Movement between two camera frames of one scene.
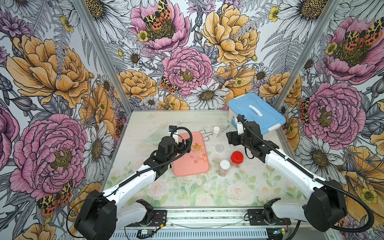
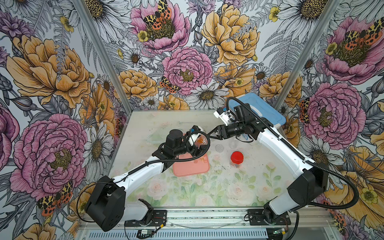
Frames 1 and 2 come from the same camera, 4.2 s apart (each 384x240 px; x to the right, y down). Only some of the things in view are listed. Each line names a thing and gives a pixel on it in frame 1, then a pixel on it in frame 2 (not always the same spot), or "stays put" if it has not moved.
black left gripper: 181,145 to 198,150
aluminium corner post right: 301,65 stays put
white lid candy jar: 223,168 to 196,140
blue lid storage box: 253,108 stays put
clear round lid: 219,148 stays put
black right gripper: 233,136 to 222,130
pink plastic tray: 195,161 stays put
